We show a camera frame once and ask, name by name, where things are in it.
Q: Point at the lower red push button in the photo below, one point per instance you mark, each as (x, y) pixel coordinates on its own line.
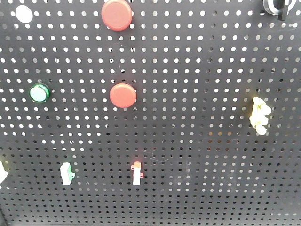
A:
(123, 95)

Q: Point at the red push button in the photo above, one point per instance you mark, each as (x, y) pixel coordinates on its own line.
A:
(123, 95)
(116, 14)

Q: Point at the upper red push button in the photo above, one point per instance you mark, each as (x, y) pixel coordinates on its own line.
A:
(116, 14)

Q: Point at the green round push button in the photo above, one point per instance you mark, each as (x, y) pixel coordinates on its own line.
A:
(39, 92)

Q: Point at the white round button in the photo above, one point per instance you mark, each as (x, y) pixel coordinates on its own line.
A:
(24, 14)

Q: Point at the black perforated pegboard panel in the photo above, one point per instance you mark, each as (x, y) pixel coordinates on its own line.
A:
(196, 66)

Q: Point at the red-white rocker switch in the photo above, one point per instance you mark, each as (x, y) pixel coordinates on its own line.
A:
(137, 174)

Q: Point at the green-white rocker switch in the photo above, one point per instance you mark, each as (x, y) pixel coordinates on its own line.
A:
(66, 173)

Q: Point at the yellow toggle switch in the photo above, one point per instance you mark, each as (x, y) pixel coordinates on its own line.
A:
(258, 117)

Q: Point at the yellow-white rocker switch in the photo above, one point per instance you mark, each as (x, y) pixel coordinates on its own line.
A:
(3, 173)

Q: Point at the black rotary knob switch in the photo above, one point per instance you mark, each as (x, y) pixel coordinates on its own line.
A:
(280, 8)

